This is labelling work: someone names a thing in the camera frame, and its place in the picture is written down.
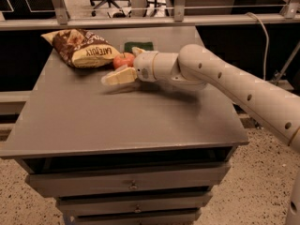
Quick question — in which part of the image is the middle grey drawer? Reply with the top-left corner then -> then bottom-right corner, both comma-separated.
57,190 -> 212,217

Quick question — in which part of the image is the bottom grey drawer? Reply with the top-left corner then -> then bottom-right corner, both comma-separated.
65,208 -> 201,225

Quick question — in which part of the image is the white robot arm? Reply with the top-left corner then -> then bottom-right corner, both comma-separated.
101,44 -> 300,153

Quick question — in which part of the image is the top grey drawer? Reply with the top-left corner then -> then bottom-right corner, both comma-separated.
26,162 -> 231,198

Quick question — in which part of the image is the grey drawer cabinet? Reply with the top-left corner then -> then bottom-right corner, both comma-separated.
0,25 -> 250,225

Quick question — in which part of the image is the grey drawer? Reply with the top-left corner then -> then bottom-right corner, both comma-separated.
65,208 -> 201,225
57,190 -> 212,217
26,162 -> 231,198

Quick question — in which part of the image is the grey metal railing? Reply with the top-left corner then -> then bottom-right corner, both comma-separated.
1,0 -> 299,31

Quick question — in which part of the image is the white cable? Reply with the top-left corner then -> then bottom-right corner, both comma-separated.
245,11 -> 270,82

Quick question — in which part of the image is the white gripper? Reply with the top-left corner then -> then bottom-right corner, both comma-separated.
101,47 -> 158,85

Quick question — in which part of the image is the red apple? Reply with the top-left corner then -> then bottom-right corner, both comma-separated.
112,52 -> 135,69

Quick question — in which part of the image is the black office chair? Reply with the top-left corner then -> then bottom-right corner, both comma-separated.
90,0 -> 131,17

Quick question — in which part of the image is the brown chip bag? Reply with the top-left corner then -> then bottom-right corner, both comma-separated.
42,29 -> 119,68

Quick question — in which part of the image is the green yellow sponge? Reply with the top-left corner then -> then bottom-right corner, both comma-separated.
124,41 -> 154,53

